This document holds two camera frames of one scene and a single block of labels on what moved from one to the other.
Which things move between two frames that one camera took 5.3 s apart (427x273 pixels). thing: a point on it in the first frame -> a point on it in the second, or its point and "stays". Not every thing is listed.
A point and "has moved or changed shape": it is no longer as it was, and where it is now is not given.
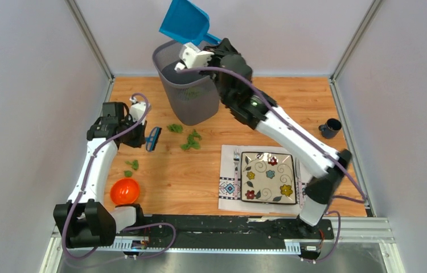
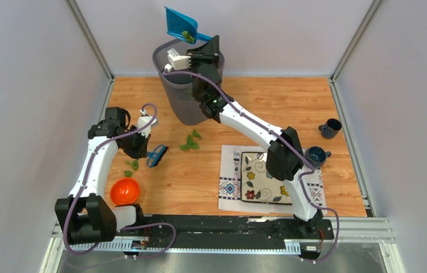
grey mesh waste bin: (196, 97) stays
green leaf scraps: (134, 163) stays
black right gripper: (220, 51) -> (209, 53)
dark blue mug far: (330, 129) stays
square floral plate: (267, 178) stays
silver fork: (236, 158) stays
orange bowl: (124, 191) stays
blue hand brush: (151, 140) -> (154, 157)
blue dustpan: (185, 21) has moved or changed shape
